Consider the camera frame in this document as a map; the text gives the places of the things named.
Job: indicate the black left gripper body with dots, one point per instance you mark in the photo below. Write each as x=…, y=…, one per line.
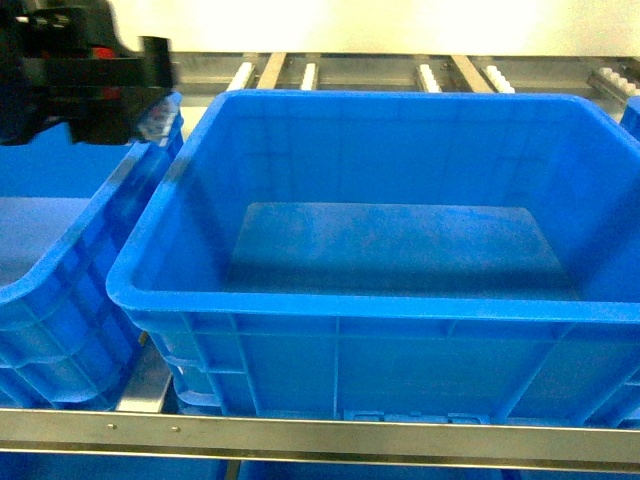
x=49, y=75

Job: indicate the red mushroom push button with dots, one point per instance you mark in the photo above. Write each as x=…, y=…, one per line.
x=136, y=102

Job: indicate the large blue crate left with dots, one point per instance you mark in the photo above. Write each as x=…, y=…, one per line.
x=67, y=209

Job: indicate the large blue crate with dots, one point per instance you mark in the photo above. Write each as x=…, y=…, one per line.
x=67, y=209
x=380, y=260
x=630, y=120

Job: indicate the large blue crate centre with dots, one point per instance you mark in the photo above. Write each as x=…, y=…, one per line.
x=380, y=260

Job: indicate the lower blue crate left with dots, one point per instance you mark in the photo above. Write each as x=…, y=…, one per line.
x=67, y=466

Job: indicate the lower blue crate right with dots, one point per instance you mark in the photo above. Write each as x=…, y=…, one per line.
x=260, y=470

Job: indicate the large blue crate right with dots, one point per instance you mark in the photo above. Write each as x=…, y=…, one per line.
x=630, y=120

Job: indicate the steel rack front rail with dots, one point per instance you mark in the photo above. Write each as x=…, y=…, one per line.
x=414, y=444

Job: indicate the steel roller rack frame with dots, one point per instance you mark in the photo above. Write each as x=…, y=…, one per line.
x=350, y=72

